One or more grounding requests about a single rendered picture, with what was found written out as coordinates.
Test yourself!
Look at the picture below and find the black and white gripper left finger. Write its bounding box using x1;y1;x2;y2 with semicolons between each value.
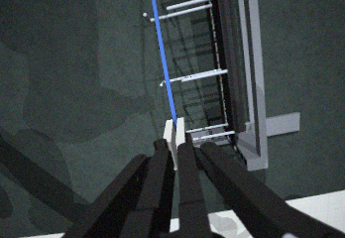
60;119;177;238

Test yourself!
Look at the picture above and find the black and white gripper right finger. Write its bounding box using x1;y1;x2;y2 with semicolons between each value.
175;117;345;238

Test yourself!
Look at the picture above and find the blue cable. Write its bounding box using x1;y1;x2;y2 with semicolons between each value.
152;0;177;133

